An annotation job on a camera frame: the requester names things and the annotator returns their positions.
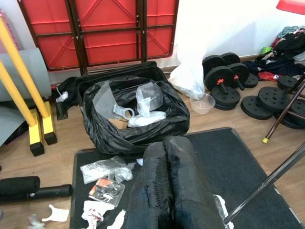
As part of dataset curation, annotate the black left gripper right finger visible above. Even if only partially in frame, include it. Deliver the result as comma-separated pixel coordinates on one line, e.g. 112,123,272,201
163,136,226,229

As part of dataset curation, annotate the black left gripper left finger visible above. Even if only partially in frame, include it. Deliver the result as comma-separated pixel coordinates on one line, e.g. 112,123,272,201
125,142,174,229

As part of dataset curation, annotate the black floor mat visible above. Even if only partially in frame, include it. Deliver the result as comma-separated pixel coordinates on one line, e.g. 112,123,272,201
69,127,304,229

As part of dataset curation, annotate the clear packet with red card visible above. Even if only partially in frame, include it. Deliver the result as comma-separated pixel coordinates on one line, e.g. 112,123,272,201
88,177,126,206

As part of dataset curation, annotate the white plastic piece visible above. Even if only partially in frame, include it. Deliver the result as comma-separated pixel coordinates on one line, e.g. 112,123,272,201
106,209,126,229
41,204,70,223

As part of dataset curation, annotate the black rubbish bag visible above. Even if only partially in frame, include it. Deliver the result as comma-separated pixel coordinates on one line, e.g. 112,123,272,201
82,75,191,160

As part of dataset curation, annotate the clear bubble wrap pouch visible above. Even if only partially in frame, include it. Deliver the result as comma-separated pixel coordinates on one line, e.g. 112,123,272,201
80,156,134,185

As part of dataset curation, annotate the torn white red wrapper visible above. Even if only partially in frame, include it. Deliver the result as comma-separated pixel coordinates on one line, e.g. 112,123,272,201
81,199,115,229

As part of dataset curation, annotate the white foam wrap bundle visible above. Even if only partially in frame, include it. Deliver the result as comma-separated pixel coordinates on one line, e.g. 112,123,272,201
127,110,167,128

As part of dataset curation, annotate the brown cardboard piece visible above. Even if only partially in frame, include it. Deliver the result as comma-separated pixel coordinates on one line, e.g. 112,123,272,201
108,118,130,130

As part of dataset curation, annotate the clear plastic bowl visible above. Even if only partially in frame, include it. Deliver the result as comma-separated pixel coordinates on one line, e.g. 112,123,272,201
189,93,216,115

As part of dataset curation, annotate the crumpled clear bubble wrap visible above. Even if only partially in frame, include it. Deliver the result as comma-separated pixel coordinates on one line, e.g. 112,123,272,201
135,82,164,118

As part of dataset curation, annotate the black weight plate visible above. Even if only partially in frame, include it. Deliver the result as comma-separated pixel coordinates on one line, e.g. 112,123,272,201
240,95,274,121
273,99,305,130
210,85,241,111
256,86,291,113
243,73,259,88
277,75,299,91

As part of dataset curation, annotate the grey foam sheet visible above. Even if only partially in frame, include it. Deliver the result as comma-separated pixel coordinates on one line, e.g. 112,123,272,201
91,81,115,113

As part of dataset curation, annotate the white plastic bag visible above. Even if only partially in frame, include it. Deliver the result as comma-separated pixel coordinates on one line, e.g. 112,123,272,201
168,44,206,101

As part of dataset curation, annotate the black dumbbell with red collar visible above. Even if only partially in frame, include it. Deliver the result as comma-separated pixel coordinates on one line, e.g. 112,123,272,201
221,52,251,91
202,54,235,94

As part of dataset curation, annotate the red table with brown legs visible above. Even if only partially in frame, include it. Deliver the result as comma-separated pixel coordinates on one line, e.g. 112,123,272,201
262,0,305,144

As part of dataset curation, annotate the crumpled white plastic scrap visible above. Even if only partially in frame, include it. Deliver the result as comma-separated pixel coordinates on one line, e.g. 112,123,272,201
26,213,45,228

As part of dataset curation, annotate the black cloth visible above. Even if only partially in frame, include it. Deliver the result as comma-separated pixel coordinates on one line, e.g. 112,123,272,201
51,76,80,106

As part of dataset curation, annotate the red garment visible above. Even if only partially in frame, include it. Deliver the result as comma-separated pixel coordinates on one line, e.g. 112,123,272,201
258,71,280,82

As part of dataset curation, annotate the black weight bench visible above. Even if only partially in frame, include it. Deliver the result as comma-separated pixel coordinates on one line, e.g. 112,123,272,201
0,176,73,204

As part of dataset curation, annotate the folded red plastic table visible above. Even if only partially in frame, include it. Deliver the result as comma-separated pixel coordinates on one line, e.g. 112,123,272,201
17,0,180,74

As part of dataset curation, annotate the grey rolled foam mat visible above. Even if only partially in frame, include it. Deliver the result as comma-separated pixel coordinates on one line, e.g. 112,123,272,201
0,47,52,146

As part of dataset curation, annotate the pile of clothes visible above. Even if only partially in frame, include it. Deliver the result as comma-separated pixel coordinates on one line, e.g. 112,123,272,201
242,25,305,83

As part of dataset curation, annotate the pink foam mat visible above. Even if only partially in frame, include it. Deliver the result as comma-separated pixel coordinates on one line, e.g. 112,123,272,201
0,7,23,54

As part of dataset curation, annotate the grey plastic tag with ring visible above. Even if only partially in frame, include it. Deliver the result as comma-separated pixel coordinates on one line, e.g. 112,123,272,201
112,104,135,119

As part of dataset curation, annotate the yellow steel exercise frame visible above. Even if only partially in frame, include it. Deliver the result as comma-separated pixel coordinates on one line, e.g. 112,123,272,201
0,16,58,157

